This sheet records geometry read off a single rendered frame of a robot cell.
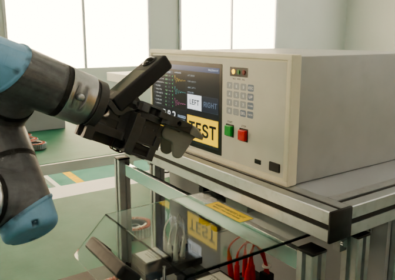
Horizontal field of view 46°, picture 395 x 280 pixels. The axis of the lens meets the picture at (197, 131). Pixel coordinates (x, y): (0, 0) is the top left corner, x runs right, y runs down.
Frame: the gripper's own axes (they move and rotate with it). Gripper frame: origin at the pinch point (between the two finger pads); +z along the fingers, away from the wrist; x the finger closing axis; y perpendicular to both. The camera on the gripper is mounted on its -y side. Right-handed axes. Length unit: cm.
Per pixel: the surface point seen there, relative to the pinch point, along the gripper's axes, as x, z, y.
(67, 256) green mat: -55, 13, 42
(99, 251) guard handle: 7.5, -14.0, 20.8
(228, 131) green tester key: 0.5, 6.1, -2.2
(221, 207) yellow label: 5.4, 6.3, 10.6
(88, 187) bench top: -110, 38, 31
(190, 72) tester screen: -12.5, 2.5, -11.2
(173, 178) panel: -39.6, 26.6, 11.6
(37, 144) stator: -184, 38, 27
